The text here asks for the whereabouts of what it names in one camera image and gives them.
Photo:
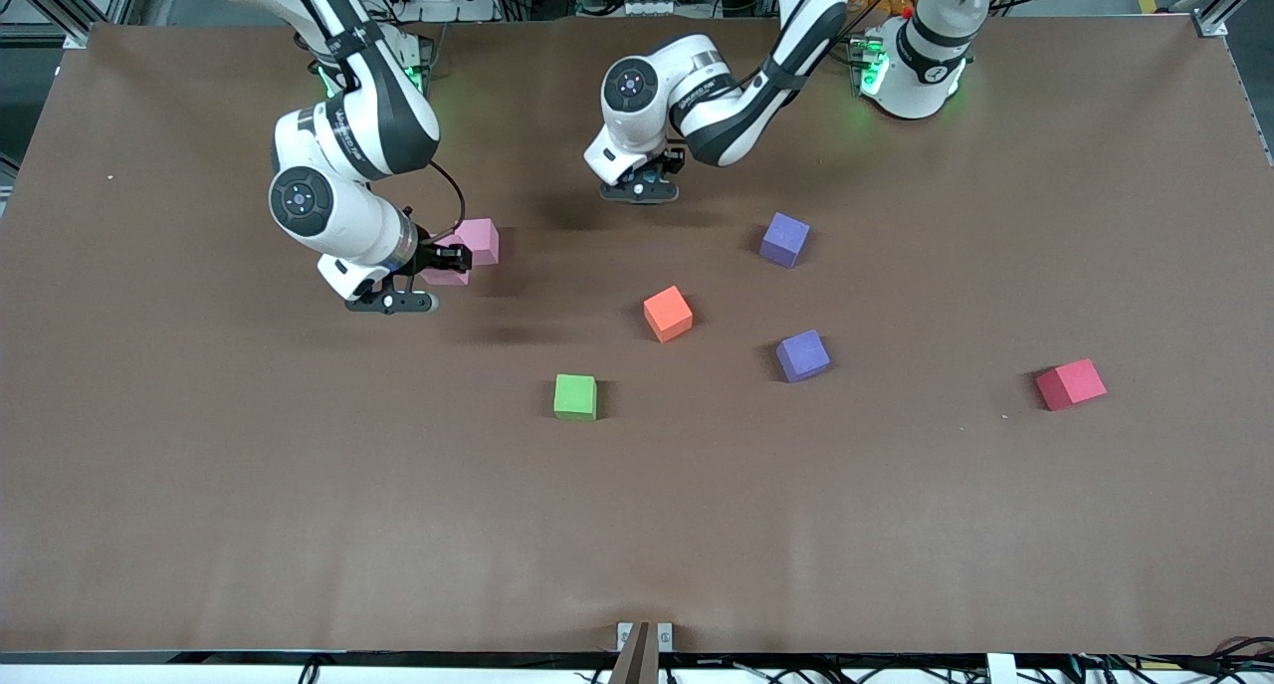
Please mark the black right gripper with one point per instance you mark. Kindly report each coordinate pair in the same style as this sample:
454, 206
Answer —
434, 256

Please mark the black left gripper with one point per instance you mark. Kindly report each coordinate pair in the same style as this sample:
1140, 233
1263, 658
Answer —
671, 164

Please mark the pink foam cube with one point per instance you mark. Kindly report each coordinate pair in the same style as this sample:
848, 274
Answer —
480, 238
453, 278

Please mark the purple foam cube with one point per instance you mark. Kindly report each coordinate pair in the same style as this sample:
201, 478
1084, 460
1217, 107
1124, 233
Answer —
784, 239
801, 355

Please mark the orange foam cube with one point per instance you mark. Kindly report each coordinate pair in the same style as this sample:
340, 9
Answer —
667, 314

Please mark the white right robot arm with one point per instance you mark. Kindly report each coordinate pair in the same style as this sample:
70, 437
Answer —
348, 136

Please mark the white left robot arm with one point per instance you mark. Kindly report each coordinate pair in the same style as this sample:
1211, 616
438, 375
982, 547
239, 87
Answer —
727, 116

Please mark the green foam cube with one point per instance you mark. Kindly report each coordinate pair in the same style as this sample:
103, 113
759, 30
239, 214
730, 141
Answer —
575, 397

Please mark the brown table cover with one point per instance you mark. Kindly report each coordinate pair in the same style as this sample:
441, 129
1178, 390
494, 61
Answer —
299, 515

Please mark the red foam cube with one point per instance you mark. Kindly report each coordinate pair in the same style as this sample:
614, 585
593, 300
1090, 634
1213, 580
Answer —
1070, 383

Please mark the white table leg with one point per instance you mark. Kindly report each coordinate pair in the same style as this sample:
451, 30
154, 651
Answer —
1001, 669

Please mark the small metal bracket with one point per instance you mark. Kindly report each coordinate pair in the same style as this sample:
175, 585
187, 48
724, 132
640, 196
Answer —
665, 636

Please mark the brown slanted post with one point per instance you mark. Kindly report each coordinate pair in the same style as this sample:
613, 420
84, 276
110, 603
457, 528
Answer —
637, 659

